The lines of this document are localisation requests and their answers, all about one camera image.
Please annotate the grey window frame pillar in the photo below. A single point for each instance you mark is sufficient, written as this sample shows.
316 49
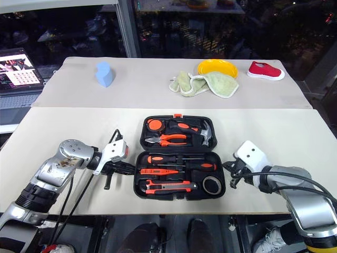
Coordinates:
129 26

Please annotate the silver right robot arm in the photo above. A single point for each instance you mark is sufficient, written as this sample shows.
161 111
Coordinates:
302 189

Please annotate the orange voltage tester pen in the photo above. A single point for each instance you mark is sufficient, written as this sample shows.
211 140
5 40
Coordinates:
158 171

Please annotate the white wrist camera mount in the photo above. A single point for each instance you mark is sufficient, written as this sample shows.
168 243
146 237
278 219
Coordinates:
250 153
116 149

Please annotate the red slip-on shoe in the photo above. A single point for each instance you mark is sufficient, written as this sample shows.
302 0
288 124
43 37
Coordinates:
263 69

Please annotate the light green cloth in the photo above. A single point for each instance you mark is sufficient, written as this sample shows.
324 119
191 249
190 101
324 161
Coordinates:
221 84

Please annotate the black plastic tool case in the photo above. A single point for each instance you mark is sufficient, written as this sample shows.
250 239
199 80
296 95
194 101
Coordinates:
173 151

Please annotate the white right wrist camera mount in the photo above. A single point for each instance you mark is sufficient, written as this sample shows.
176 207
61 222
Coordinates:
250 153

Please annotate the black electrical tape roll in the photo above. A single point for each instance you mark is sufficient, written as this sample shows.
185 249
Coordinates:
204 185

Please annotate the open laptop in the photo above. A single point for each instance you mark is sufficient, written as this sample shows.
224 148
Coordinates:
18 73

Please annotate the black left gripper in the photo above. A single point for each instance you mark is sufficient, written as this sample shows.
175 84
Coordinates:
113 168

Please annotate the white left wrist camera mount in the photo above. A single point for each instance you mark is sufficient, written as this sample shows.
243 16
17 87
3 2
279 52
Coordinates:
116 149

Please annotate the white red sneaker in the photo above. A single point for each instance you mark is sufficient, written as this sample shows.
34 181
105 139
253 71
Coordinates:
59 249

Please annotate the light blue foam block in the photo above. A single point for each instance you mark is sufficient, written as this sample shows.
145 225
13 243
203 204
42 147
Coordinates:
104 75

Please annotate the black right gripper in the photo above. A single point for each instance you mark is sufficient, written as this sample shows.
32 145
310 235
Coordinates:
242 170

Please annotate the dark rounded shoe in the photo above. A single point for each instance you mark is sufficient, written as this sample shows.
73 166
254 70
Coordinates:
201 234
142 237

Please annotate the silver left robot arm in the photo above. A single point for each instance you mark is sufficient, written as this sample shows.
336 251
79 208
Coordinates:
52 171

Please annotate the orange black utility knife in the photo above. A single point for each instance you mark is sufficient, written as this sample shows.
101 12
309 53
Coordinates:
168 186

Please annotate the orange black tape measure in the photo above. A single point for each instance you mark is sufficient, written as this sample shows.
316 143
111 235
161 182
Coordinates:
154 124

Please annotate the yellow plate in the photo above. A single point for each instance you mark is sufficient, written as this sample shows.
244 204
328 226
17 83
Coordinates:
216 67

